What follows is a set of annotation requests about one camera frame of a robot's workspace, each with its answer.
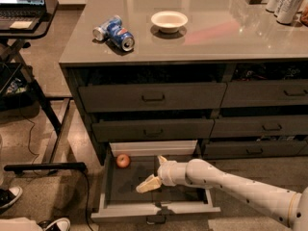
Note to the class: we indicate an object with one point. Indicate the bottom right grey drawer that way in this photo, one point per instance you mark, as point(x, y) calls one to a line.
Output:
point(252, 149)

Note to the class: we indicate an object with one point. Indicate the black laptop stand desk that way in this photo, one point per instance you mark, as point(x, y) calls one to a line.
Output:
point(11, 43)

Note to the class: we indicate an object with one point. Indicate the white paper bowl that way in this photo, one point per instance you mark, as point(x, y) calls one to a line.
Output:
point(169, 22)

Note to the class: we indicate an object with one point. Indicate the black white sneaker upper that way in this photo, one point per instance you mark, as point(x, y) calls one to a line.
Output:
point(9, 196)

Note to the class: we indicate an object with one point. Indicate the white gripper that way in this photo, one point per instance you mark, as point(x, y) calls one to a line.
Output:
point(164, 172)

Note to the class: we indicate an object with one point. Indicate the black white sneaker lower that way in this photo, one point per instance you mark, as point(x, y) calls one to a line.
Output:
point(60, 224)

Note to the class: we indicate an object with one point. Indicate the blue pepsi can rear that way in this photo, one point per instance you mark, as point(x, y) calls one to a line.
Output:
point(100, 32)

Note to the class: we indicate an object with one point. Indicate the red apple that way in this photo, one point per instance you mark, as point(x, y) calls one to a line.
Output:
point(123, 161)

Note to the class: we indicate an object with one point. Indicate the person knee light trousers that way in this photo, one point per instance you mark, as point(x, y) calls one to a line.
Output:
point(18, 224)

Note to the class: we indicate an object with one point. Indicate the middle left grey drawer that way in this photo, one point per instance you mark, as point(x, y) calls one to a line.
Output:
point(153, 130)

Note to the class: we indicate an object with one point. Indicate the top right grey drawer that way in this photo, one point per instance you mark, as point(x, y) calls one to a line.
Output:
point(265, 93)

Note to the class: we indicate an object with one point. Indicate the yellow sticky note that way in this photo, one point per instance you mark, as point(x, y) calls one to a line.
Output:
point(21, 24)

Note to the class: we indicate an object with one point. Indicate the open bottom left drawer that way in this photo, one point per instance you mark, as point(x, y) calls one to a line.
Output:
point(119, 201)

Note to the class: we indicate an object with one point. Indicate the grey counter cabinet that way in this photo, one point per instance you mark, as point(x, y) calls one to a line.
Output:
point(214, 79)

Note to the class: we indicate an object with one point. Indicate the top left grey drawer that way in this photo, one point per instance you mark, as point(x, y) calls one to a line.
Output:
point(151, 97)

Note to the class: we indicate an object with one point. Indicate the blue pepsi can front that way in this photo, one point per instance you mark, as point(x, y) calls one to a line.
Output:
point(120, 37)

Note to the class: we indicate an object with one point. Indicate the white can front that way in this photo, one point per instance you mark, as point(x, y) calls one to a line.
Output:
point(288, 11)

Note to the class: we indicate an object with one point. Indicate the black white sneaker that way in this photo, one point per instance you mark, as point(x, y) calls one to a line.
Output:
point(9, 196)
point(60, 224)

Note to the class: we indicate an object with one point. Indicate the open laptop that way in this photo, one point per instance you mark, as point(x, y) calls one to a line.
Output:
point(21, 10)

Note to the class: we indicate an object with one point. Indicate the blue pepsi can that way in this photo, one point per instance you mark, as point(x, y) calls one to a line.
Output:
point(100, 32)
point(120, 37)

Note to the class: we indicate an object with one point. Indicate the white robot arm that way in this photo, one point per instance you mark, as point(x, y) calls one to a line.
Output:
point(285, 206)

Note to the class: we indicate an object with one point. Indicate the middle right grey drawer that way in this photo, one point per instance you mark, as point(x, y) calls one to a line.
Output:
point(254, 126)

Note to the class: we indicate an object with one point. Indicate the grey drawer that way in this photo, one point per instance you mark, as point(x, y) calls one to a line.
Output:
point(252, 149)
point(265, 93)
point(153, 130)
point(151, 97)
point(254, 126)

